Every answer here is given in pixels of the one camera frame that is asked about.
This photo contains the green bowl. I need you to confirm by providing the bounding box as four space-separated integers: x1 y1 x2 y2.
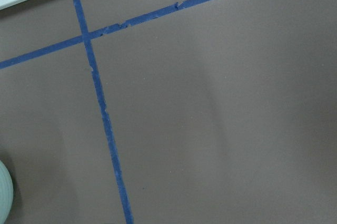
1 162 14 223

